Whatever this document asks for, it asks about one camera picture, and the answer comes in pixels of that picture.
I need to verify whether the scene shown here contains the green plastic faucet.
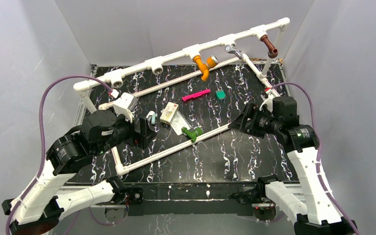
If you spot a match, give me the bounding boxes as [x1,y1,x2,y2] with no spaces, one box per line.
[181,127,203,142]

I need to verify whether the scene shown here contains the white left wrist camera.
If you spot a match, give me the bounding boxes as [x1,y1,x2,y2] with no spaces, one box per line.
[113,93,138,123]

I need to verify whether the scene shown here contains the pink plastic strip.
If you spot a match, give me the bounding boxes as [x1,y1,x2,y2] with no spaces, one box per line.
[182,89,211,102]

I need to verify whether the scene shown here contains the orange plastic faucet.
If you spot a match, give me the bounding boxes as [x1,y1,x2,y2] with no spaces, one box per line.
[192,55,219,81]

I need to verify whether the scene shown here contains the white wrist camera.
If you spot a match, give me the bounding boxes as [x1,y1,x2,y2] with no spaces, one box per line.
[113,93,138,123]
[259,88,280,112]

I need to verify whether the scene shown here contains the white PVC pipe frame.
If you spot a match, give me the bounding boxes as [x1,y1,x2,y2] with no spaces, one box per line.
[73,17,290,176]

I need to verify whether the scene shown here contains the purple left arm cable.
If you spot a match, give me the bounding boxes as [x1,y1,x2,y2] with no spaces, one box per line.
[5,75,119,235]

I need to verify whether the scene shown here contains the small beige cardboard box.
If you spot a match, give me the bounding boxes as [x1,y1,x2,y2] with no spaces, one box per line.
[160,102,179,124]

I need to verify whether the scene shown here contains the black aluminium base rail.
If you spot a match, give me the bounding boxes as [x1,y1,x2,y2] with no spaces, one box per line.
[124,182,280,220]

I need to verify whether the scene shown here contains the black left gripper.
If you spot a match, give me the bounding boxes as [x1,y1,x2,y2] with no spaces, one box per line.
[95,107,158,155]

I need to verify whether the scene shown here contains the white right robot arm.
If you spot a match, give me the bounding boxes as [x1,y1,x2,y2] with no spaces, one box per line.
[229,96,357,235]

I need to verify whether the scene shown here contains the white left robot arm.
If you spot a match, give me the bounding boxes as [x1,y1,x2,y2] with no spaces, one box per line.
[2,110,156,235]

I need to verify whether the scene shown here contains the brown plastic faucet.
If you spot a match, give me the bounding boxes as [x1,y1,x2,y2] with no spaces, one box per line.
[260,34,278,59]

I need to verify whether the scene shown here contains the small green plastic piece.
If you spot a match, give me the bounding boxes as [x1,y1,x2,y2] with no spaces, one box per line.
[215,90,226,100]

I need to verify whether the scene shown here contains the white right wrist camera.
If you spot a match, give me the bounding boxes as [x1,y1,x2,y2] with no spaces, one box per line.
[259,88,280,112]

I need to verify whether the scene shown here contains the black marble table mat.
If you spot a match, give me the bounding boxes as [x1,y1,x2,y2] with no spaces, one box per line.
[68,63,298,184]

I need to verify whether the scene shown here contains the chrome metal faucet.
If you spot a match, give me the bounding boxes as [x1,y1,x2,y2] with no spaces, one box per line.
[225,44,243,60]

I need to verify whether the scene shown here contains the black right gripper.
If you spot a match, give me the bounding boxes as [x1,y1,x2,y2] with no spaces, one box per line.
[228,102,281,139]

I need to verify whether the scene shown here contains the clear plastic bag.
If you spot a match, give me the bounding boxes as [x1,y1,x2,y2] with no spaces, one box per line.
[170,111,191,136]

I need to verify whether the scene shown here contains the white teal thread tape roll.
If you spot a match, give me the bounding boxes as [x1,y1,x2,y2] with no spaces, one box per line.
[146,111,157,125]

